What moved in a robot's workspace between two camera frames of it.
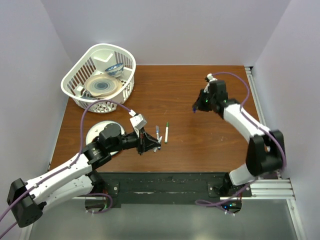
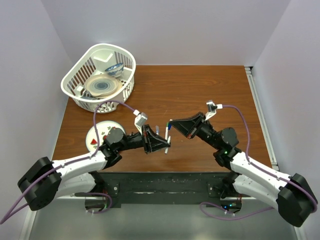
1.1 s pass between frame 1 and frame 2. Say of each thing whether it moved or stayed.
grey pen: moved
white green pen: stayed
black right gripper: moved
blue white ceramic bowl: stayed
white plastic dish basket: stayed
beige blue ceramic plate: stayed
